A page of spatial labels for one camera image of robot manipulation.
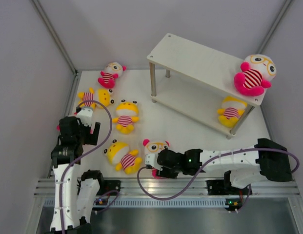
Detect white two-tier shelf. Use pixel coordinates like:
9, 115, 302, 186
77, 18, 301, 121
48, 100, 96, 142
147, 33, 264, 138

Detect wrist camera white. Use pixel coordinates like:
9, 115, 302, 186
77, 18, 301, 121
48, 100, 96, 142
76, 106, 93, 127
145, 153, 159, 169

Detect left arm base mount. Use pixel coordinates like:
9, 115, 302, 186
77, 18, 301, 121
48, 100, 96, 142
97, 179, 121, 196

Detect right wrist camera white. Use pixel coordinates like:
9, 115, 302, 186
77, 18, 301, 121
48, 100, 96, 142
145, 153, 159, 169

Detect yellow plush under shelf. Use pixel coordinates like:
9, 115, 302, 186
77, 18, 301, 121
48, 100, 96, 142
217, 96, 247, 128

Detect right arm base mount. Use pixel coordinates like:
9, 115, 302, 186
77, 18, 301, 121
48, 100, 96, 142
206, 179, 252, 195

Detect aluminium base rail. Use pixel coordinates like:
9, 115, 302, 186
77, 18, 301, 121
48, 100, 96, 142
34, 177, 301, 208

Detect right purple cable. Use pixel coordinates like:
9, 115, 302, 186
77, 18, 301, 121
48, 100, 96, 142
137, 147, 301, 201

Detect yellow plush centre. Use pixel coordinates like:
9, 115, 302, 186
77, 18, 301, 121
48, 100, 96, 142
112, 99, 140, 134

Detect pink plush at table back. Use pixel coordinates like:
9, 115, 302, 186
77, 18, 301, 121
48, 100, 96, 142
98, 62, 126, 89

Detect yellow plush front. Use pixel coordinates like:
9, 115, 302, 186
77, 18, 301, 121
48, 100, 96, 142
103, 139, 142, 175

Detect purple cable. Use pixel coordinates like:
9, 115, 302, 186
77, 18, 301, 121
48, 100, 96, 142
59, 100, 113, 232
137, 147, 301, 201

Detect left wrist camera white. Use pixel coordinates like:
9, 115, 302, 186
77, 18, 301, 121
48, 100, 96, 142
76, 106, 93, 127

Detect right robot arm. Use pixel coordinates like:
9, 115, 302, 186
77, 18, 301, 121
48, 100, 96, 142
145, 138, 292, 194

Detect yellow plush sideways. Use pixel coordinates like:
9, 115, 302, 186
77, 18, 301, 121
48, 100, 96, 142
77, 87, 115, 109

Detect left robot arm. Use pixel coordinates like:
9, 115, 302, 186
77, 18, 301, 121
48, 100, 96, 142
49, 116, 105, 234

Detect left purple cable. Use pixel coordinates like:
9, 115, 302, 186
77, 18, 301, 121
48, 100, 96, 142
59, 100, 113, 232

